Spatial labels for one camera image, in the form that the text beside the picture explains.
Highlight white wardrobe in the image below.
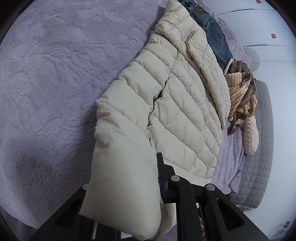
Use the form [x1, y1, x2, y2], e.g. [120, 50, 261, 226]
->
[201, 0, 296, 64]

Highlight grey quilted mattress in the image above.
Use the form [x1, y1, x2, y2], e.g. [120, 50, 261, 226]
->
[228, 80, 277, 210]

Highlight round white patterned fan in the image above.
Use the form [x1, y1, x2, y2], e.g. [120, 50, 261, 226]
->
[244, 47, 261, 71]

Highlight round cream pleated pillow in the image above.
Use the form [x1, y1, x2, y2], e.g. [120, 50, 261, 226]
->
[242, 115, 260, 155]

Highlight purple embossed blanket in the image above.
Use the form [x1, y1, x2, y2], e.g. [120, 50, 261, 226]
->
[0, 0, 252, 232]

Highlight cream puffer jacket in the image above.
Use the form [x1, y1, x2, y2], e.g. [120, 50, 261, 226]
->
[79, 0, 232, 240]

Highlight blue jeans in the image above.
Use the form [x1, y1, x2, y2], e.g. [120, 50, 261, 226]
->
[179, 0, 233, 71]

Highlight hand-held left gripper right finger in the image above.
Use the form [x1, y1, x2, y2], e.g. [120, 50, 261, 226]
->
[156, 152, 271, 241]

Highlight grey floor cable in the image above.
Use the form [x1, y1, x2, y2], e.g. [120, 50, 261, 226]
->
[270, 221, 290, 237]

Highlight brown striped fleece robe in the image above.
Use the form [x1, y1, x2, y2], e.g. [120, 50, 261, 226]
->
[223, 59, 258, 135]

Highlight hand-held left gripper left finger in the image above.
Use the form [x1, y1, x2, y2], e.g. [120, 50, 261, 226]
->
[30, 184, 121, 241]

